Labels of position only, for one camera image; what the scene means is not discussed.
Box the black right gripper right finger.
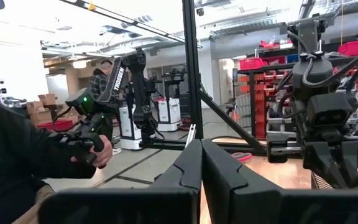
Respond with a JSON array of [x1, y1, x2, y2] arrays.
[[202, 139, 358, 224]]

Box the black mesh desk organizer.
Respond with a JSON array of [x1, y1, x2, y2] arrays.
[[310, 170, 334, 190]]

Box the person's hand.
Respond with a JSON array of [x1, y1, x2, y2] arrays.
[[70, 134, 114, 169]]

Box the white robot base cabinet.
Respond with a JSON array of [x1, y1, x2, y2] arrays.
[[118, 104, 143, 151], [156, 97, 182, 133]]

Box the red ring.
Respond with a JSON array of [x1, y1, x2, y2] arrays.
[[231, 151, 254, 163]]

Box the shelf rack with red bins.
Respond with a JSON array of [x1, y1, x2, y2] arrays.
[[237, 55, 291, 141]]

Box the red plastic tub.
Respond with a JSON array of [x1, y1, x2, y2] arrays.
[[37, 119, 74, 132]]

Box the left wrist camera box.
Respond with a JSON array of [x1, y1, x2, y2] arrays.
[[305, 92, 358, 128]]

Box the red storage bin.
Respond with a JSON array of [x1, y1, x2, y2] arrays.
[[337, 40, 358, 57]]

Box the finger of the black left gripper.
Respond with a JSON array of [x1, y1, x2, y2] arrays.
[[336, 139, 358, 190], [302, 141, 350, 190]]

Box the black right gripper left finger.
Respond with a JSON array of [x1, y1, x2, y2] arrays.
[[39, 138, 203, 224]]

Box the person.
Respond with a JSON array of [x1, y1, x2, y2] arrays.
[[0, 95, 114, 224], [88, 58, 116, 103]]

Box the cardboard box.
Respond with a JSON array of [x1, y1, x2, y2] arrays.
[[37, 93, 58, 106], [25, 101, 53, 125]]

